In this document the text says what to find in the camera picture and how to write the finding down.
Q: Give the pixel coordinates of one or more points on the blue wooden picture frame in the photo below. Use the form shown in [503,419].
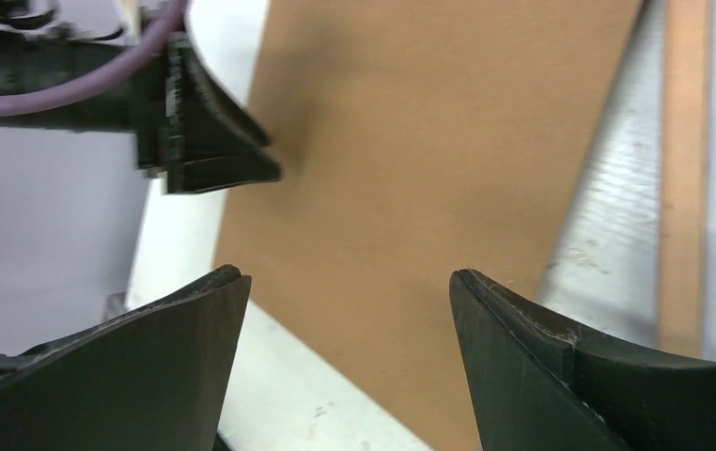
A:
[680,291]

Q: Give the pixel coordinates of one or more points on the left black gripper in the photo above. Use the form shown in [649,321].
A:
[203,121]

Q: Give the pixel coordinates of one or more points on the brown cardboard backing board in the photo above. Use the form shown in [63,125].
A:
[416,138]

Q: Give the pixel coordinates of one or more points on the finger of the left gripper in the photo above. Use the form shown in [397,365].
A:
[219,173]

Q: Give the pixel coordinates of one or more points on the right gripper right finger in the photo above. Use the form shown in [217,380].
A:
[541,381]

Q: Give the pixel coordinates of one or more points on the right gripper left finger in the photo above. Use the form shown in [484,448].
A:
[154,378]

